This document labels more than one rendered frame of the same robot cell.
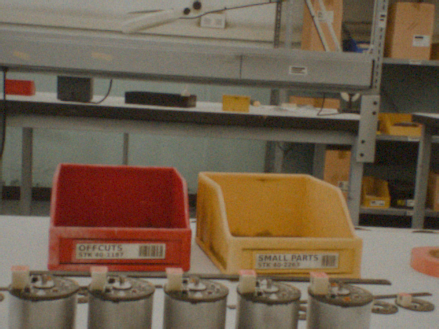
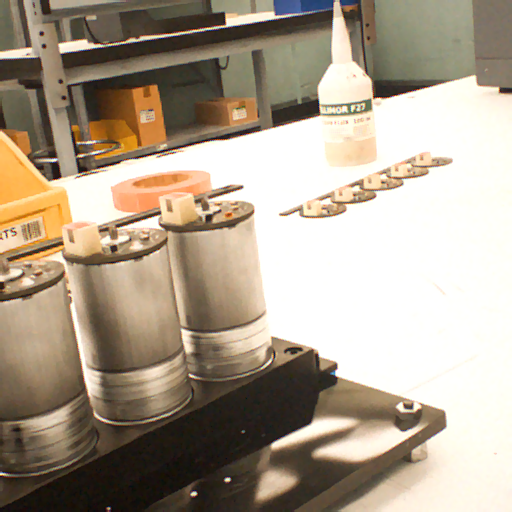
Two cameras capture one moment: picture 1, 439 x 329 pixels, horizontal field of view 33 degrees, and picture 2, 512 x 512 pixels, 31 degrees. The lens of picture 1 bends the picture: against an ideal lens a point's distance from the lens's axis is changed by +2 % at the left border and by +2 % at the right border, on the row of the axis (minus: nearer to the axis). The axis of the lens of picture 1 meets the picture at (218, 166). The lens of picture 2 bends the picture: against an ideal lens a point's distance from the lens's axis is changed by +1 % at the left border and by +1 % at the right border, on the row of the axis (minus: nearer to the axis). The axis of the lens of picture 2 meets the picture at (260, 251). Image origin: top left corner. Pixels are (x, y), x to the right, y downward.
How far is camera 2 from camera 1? 0.10 m
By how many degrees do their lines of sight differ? 33
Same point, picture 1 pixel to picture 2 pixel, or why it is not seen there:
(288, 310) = (163, 257)
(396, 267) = (103, 217)
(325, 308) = (206, 238)
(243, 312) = (97, 286)
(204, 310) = (47, 303)
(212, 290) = (38, 269)
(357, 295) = (235, 207)
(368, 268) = not seen: hidden behind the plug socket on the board
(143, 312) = not seen: outside the picture
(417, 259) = (126, 197)
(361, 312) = (251, 227)
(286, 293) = (145, 236)
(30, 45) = not seen: outside the picture
